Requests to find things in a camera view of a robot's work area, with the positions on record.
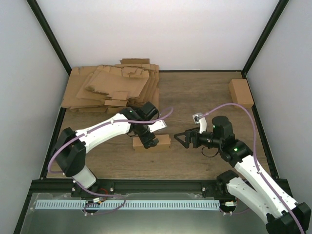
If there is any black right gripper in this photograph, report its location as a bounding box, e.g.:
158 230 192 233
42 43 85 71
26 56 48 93
174 127 222 149

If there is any brown cardboard box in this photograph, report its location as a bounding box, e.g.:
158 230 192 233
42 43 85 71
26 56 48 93
229 78 254 109
133 135 171 153

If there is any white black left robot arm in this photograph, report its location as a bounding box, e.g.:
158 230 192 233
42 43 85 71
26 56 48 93
52 102 166 197

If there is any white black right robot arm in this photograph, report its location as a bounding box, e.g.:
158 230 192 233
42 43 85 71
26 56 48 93
174 114 312 234

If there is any folded brown cardboard box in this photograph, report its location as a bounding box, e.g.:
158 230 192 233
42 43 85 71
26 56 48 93
229 78 254 109

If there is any stack of flat cardboard blanks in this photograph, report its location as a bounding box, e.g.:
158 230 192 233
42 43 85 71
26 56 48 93
61 58 159 114

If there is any clear acrylic front plate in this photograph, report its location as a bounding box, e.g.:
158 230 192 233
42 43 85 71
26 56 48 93
20 194 266 234

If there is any light blue slotted strip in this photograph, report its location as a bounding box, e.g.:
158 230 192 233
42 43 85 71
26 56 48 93
35 199 220 211

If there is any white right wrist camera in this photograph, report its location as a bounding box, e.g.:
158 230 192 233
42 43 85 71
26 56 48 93
192 113 207 134

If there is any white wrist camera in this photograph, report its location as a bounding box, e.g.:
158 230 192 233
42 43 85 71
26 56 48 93
148 120 167 133
192 113 207 134

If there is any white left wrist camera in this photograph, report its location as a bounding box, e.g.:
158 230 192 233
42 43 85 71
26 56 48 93
148 120 167 133

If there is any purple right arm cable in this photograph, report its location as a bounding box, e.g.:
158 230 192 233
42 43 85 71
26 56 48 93
201 102 305 234

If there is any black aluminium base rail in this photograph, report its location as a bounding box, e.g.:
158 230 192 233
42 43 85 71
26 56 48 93
29 178 234 199

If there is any black right corner frame post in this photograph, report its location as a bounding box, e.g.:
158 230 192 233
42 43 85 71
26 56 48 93
241 0 289 79

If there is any black corner frame post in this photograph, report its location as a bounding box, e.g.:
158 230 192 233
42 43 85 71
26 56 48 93
26 0 72 75
241 0 289 79

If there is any black left corner frame post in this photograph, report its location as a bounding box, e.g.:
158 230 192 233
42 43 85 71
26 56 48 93
26 0 72 75

